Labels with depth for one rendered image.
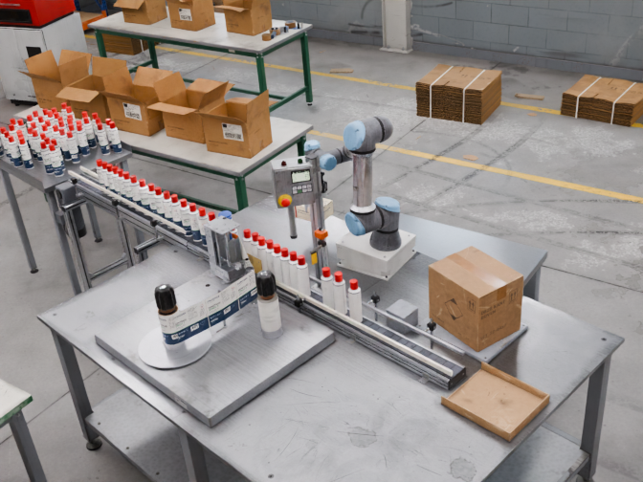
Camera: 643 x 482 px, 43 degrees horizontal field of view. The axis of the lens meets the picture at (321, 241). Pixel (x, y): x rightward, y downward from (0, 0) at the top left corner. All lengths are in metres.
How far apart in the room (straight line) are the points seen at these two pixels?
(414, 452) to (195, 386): 0.89
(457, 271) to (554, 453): 1.00
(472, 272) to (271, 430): 1.01
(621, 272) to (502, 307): 2.24
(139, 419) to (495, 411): 1.85
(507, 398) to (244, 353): 1.05
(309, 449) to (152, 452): 1.18
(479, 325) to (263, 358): 0.87
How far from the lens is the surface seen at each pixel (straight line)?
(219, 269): 3.81
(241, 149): 5.20
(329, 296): 3.49
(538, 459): 3.83
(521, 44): 8.83
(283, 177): 3.43
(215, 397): 3.18
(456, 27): 9.08
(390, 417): 3.09
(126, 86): 6.01
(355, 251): 3.81
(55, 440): 4.56
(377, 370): 3.29
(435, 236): 4.12
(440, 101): 7.51
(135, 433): 4.11
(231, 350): 3.39
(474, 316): 3.25
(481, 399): 3.16
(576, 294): 5.22
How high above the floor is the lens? 2.96
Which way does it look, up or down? 31 degrees down
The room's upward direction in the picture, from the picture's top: 5 degrees counter-clockwise
